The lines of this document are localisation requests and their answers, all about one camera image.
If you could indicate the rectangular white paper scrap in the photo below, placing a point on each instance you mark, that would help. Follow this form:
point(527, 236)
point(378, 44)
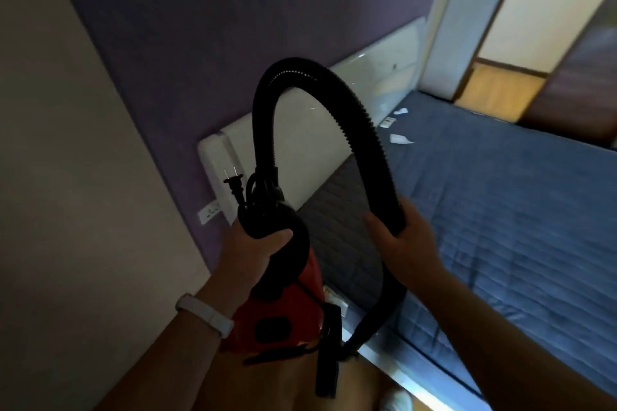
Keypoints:
point(387, 122)

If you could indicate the white wristband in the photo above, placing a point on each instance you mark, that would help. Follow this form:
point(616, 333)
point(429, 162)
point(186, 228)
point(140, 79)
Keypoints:
point(205, 315)

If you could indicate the white bed headboard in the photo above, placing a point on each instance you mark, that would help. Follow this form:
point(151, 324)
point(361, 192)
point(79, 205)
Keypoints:
point(308, 136)

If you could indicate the person's left forearm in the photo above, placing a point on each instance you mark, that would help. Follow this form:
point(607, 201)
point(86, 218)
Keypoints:
point(168, 362)

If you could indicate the large white paper scrap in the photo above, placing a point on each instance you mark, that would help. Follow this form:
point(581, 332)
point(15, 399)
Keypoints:
point(399, 139)

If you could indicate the person's right thumb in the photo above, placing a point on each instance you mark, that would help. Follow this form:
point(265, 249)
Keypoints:
point(378, 230)

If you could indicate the white door frame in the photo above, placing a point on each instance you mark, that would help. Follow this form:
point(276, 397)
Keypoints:
point(458, 15)

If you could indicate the person's left hand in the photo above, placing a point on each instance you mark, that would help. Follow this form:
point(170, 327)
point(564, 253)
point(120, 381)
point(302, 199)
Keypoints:
point(241, 261)

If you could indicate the light wooden panel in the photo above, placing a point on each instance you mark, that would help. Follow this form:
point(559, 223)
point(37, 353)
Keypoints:
point(499, 90)

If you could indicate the black power plug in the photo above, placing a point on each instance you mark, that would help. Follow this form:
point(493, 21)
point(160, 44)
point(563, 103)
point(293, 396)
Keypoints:
point(235, 184)

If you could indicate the red handheld vacuum cleaner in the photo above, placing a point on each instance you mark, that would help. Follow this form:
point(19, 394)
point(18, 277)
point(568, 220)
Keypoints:
point(284, 309)

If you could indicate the person's right hand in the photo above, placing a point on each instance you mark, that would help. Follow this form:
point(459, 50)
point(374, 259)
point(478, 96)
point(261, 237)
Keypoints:
point(409, 256)

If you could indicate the white bed frame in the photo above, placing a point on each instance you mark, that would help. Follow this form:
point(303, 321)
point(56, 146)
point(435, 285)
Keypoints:
point(424, 389)

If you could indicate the small white paper scrap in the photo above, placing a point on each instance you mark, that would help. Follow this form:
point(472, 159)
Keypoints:
point(400, 111)

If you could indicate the person's left thumb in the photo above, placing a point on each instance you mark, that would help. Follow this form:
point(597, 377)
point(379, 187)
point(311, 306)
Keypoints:
point(278, 239)

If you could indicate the person's right forearm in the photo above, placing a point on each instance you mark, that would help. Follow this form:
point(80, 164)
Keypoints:
point(496, 348)

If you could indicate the black vacuum nozzle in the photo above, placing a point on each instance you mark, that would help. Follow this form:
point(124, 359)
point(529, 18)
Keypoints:
point(328, 357)

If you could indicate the white wall socket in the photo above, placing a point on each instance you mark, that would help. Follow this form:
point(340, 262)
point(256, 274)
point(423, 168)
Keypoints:
point(210, 213)

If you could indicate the dark glossy wardrobe door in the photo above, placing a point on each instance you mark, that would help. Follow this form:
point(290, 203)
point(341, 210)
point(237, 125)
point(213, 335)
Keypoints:
point(573, 83)

